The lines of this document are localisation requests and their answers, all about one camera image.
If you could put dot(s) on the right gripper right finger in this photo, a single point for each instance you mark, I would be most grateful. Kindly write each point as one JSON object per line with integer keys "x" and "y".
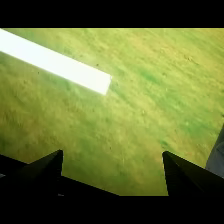
{"x": 186, "y": 178}

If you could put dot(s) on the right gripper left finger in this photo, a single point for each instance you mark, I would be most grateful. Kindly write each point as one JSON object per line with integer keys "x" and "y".
{"x": 46, "y": 176}

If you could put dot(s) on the black garment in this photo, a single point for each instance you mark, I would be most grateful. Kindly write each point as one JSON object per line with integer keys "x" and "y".
{"x": 217, "y": 156}

